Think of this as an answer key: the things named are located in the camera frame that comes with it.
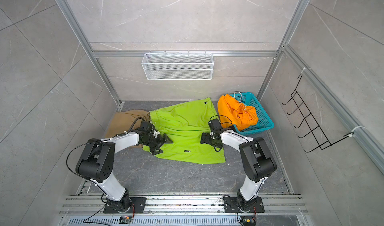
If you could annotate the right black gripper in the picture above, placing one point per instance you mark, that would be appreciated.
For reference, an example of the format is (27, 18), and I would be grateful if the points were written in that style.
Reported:
(207, 141)

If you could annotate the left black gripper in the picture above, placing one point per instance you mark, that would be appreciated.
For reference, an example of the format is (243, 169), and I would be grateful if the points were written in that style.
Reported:
(161, 142)

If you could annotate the lime green shorts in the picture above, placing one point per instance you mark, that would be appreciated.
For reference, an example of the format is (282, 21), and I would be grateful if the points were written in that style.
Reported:
(184, 124)

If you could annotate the khaki tan shorts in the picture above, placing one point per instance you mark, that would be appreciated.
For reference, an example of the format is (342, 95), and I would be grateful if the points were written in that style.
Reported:
(122, 121)

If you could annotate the teal plastic basket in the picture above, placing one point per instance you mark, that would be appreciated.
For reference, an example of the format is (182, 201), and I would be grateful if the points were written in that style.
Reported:
(264, 123)

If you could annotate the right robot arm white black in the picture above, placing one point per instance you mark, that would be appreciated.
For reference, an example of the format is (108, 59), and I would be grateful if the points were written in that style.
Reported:
(258, 163)

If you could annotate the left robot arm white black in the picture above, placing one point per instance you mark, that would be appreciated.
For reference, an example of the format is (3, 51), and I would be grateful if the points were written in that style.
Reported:
(97, 161)

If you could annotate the orange shorts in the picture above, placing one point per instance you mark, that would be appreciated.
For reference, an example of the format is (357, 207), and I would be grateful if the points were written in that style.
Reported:
(232, 112)

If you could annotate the small green circuit board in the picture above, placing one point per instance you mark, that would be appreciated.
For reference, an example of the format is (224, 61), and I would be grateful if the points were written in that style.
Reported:
(126, 220)

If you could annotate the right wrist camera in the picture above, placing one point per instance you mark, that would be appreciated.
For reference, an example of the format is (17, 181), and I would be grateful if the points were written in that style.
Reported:
(215, 126)

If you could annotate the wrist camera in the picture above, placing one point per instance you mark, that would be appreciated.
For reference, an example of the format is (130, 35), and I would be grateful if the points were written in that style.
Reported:
(146, 127)
(215, 126)

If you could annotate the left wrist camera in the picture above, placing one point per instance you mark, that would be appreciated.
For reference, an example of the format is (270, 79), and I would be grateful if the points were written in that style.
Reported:
(146, 127)

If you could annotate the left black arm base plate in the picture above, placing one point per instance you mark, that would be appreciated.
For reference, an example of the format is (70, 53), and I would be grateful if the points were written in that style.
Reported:
(125, 206)

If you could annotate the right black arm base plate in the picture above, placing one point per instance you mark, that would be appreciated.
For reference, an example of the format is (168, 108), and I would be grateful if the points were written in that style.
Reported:
(238, 204)

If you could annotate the white wire mesh basket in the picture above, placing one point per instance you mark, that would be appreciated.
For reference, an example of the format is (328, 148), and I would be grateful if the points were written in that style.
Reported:
(178, 66)

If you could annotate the black wire hook rack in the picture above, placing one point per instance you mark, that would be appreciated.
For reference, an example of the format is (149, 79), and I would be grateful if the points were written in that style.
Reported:
(308, 120)

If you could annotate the aluminium frame rail front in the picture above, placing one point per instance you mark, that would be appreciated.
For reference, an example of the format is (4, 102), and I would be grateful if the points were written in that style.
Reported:
(184, 205)

